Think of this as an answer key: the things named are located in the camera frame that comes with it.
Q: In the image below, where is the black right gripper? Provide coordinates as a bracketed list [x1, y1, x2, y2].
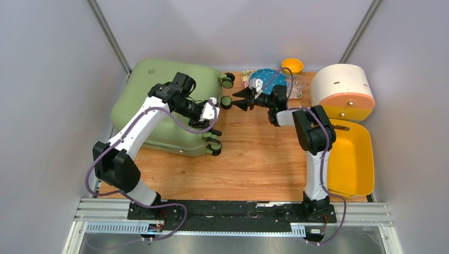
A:
[230, 85, 275, 111]

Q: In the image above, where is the green hard-shell suitcase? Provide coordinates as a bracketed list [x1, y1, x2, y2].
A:
[111, 59, 235, 157]

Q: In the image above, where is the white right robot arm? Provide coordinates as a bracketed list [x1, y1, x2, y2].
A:
[231, 85, 336, 222]

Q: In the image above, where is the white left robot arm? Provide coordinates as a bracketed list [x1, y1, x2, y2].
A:
[86, 72, 219, 220]

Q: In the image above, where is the blue polka dot plate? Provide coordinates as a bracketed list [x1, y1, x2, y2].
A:
[250, 69, 287, 95]

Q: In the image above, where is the floral placemat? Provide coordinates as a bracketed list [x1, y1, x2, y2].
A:
[241, 70, 290, 88]

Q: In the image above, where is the clear drinking glass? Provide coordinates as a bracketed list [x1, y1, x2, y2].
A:
[285, 75, 307, 99]

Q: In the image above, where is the small yellow bowl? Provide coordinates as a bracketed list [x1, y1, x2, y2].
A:
[281, 58, 304, 75]

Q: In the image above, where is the white and orange drawer cabinet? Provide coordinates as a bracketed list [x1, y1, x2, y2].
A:
[310, 63, 375, 122]

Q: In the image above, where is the yellow plastic basin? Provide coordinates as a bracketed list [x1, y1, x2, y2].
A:
[327, 119, 375, 198]

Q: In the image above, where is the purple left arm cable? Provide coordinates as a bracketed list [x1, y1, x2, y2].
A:
[85, 98, 219, 242]

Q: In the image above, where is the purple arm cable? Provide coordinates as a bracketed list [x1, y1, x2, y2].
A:
[262, 67, 348, 245]
[85, 98, 219, 242]

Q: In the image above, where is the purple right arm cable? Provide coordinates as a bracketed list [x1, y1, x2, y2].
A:
[262, 67, 348, 245]

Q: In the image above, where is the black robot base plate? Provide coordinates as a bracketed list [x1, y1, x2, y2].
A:
[127, 199, 337, 233]

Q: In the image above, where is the aluminium frame rail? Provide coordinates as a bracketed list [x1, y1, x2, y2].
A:
[63, 198, 402, 253]

